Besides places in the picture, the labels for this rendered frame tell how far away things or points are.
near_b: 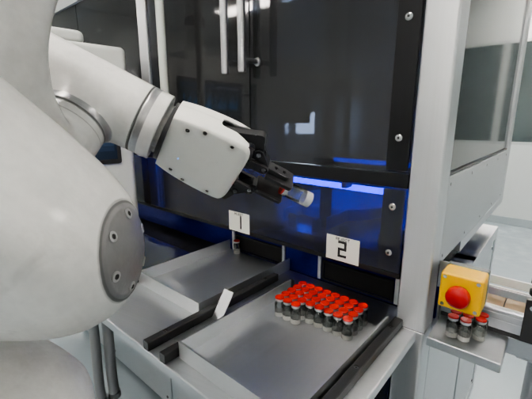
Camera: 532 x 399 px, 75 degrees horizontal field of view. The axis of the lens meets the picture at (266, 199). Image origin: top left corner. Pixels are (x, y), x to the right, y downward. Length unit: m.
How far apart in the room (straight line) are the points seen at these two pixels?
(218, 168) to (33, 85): 0.20
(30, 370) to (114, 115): 0.25
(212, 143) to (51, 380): 0.27
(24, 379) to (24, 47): 0.25
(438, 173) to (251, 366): 0.49
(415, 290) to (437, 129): 0.32
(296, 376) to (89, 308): 0.48
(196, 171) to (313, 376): 0.41
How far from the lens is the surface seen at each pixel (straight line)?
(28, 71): 0.35
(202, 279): 1.00
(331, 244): 0.84
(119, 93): 0.43
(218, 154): 0.42
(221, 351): 0.73
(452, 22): 0.73
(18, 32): 0.35
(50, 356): 0.37
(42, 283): 0.23
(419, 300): 0.80
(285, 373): 0.68
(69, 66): 0.44
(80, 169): 0.25
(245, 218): 1.01
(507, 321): 0.90
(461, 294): 0.73
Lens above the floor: 1.31
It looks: 13 degrees down
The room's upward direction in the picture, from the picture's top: straight up
